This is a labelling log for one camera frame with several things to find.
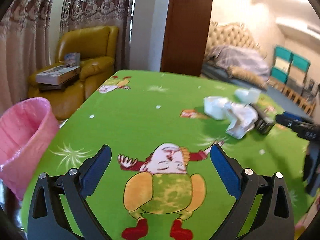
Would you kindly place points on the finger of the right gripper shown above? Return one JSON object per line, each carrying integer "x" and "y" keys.
{"x": 298, "y": 118}
{"x": 290, "y": 124}

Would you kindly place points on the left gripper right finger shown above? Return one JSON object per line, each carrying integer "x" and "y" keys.
{"x": 274, "y": 218}

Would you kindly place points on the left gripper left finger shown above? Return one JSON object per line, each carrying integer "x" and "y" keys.
{"x": 47, "y": 218}

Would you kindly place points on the pink lined trash bin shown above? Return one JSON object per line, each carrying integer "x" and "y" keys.
{"x": 27, "y": 129}

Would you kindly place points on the black barcode box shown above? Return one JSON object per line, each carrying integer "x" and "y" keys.
{"x": 264, "y": 124}

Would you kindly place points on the stacked teal storage bins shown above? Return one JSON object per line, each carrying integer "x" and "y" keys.
{"x": 289, "y": 67}

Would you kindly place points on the white foam block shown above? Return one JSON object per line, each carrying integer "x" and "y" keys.
{"x": 248, "y": 96}

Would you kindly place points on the crumpled white tissue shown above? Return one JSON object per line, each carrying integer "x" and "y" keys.
{"x": 241, "y": 117}

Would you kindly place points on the striped gold bolster pillow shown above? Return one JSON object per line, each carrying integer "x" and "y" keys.
{"x": 236, "y": 72}

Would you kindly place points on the purple striped pillow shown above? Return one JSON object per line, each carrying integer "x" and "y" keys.
{"x": 224, "y": 56}

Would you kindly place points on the beige tufted headboard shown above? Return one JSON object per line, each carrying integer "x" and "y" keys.
{"x": 234, "y": 34}

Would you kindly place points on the green cartoon tablecloth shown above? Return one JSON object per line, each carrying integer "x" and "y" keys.
{"x": 160, "y": 183}

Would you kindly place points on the white book on armchair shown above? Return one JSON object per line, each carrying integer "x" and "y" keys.
{"x": 57, "y": 75}

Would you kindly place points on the dark brown wooden door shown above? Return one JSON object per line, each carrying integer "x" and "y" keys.
{"x": 185, "y": 36}

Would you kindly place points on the small blue box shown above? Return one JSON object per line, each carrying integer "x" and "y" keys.
{"x": 72, "y": 59}

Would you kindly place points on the yellow leather armchair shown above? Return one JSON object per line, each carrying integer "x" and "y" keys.
{"x": 97, "y": 48}

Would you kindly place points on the lace patterned curtain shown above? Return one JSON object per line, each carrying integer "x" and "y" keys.
{"x": 31, "y": 29}

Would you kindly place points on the wooden crib rail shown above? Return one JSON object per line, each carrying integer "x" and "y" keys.
{"x": 306, "y": 104}

